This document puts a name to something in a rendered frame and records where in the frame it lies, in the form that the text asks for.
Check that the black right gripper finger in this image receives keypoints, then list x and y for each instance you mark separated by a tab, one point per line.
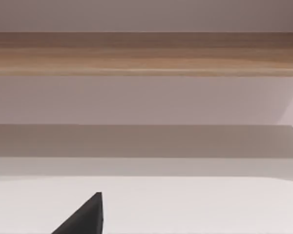
88	217

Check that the wooden shelf board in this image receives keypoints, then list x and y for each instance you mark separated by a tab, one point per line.
146	53

